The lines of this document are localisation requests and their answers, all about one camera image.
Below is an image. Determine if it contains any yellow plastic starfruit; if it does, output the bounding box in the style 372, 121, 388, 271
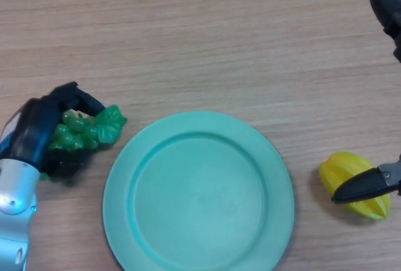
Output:
318, 151, 392, 221

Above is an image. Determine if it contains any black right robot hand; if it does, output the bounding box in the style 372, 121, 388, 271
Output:
331, 0, 401, 205

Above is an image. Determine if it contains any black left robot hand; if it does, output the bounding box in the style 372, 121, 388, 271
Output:
0, 82, 106, 181

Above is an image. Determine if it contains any green plastic grape bunch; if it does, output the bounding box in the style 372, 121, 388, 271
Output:
39, 104, 128, 181

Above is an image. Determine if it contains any teal round plate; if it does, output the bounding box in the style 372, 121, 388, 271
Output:
102, 110, 295, 271

